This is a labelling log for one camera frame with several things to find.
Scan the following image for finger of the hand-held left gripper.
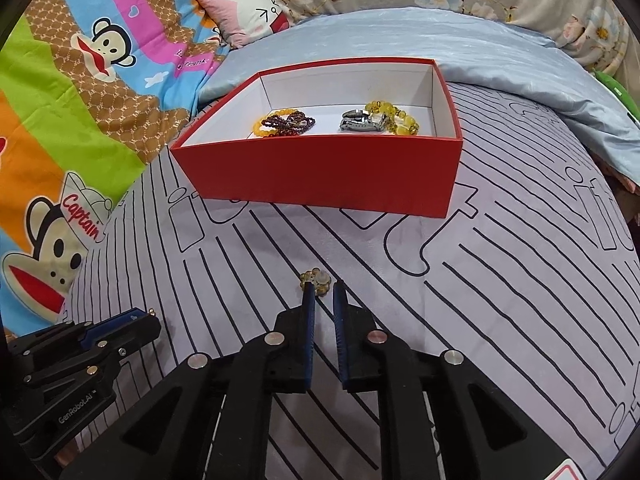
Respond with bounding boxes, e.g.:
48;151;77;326
22;316;162;391
10;310;151;361

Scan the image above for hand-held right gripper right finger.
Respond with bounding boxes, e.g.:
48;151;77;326
331;280;586;480

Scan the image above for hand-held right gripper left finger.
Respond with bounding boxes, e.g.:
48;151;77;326
60;281;317;480

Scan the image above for small yellowish bead cluster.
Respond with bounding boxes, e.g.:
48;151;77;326
300;269;333;295

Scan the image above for red cardboard box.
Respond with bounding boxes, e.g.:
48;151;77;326
170;58;463;219

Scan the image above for dark garnet bead necklace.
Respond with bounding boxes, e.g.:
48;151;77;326
263;110;317;137

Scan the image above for silver metal watch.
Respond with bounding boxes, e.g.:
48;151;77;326
340;107;393;134

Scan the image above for cartoon monkey blanket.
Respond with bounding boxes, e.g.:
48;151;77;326
0;0;228;341

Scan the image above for pink rabbit pillow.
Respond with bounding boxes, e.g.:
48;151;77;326
194;0;296;50

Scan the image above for light blue quilt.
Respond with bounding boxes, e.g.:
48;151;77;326
197;6;640;183

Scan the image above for green plush cushion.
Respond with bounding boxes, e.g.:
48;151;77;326
595;71;633;111

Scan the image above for orange bead bracelet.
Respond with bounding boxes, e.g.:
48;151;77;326
251;107;296;138

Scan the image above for yellow bead bracelet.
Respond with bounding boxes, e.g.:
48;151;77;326
390;107;422;137

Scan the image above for amber bead bracelet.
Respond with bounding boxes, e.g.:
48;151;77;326
364;101;401;118

